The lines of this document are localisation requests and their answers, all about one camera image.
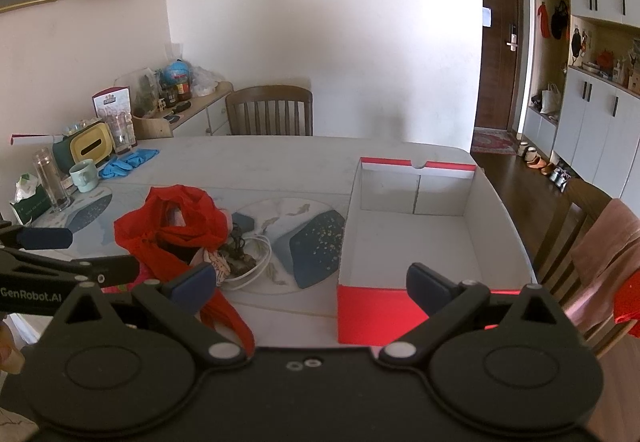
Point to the red and white carton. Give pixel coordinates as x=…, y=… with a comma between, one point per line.
x=112, y=102

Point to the white plastic bag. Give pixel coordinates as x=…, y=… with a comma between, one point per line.
x=205, y=82

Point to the blue and white placemat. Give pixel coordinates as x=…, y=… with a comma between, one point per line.
x=90, y=217

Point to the row of shoes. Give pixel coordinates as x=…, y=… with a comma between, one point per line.
x=537, y=162

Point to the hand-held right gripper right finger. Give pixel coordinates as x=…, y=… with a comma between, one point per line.
x=430, y=289

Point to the patterned door rug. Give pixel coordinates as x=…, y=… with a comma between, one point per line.
x=492, y=142

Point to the clear bag of greens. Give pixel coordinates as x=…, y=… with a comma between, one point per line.
x=146, y=92

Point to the blue rubber gloves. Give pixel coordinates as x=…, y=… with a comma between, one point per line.
x=125, y=163

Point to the red and white cardboard box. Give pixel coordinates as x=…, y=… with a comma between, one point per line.
x=400, y=242

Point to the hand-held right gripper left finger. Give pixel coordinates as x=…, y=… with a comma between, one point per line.
x=192, y=284

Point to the small blue globe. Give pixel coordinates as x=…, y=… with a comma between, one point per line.
x=178, y=71

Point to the yellow and green tissue box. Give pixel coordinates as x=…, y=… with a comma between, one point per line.
x=90, y=145

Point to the wooden desk organizer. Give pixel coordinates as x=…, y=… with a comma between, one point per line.
x=150, y=127

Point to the rolled white paper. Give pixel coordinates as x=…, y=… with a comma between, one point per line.
x=30, y=139

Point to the red chair cushion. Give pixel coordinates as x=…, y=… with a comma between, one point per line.
x=629, y=302

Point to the pink scarf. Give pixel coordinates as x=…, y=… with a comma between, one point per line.
x=605, y=257

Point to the dark wooden chair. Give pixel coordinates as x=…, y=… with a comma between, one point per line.
x=267, y=95

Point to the green tissue pack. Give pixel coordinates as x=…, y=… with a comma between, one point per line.
x=27, y=209

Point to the wooden chair with scarf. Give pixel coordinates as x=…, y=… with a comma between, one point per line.
x=570, y=222

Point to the black hanging bag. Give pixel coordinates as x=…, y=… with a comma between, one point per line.
x=560, y=20

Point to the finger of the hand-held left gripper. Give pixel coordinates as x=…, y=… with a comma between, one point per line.
x=45, y=238
x=110, y=269

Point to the red hanging ornament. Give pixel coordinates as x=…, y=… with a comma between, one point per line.
x=542, y=17

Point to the dark jar with red lid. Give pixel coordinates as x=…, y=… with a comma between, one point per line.
x=184, y=88

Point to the person's left hand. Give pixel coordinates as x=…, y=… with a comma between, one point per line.
x=10, y=352

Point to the pale green mug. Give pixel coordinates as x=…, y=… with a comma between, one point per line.
x=82, y=177

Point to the red cloth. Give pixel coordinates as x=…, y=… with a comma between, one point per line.
x=165, y=217

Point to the glass bottle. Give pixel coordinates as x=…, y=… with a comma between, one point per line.
x=50, y=182

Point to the glass jar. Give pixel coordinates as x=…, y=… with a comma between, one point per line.
x=119, y=135

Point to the white tote bag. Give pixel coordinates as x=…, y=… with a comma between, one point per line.
x=550, y=100

